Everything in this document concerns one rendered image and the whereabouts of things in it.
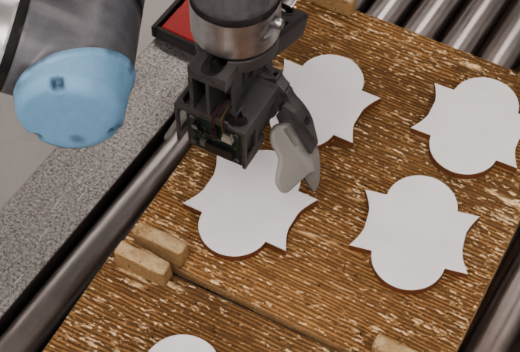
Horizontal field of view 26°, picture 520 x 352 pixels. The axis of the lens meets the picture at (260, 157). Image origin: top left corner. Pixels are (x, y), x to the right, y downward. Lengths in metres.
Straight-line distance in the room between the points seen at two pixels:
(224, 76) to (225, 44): 0.03
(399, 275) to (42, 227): 0.38
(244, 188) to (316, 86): 0.16
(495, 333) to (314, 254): 0.20
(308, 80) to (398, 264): 0.26
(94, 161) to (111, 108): 0.51
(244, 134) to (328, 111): 0.31
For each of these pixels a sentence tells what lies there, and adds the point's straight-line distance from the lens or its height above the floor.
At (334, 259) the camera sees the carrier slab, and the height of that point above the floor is 0.94.
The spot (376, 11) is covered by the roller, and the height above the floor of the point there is 0.92.
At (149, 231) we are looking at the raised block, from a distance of 1.14.
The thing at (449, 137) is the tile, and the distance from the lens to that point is 1.24.
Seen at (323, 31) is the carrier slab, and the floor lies 0.94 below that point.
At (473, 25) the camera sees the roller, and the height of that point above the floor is 0.92.
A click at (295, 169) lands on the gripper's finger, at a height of 1.08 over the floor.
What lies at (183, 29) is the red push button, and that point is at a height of 0.93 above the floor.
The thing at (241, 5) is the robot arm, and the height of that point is 1.29.
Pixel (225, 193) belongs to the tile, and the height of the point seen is 0.95.
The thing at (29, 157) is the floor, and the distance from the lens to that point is 2.43.
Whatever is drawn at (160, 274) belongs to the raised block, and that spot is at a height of 0.96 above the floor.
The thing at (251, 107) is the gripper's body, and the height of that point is 1.16.
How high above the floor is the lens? 1.92
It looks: 54 degrees down
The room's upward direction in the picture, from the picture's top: straight up
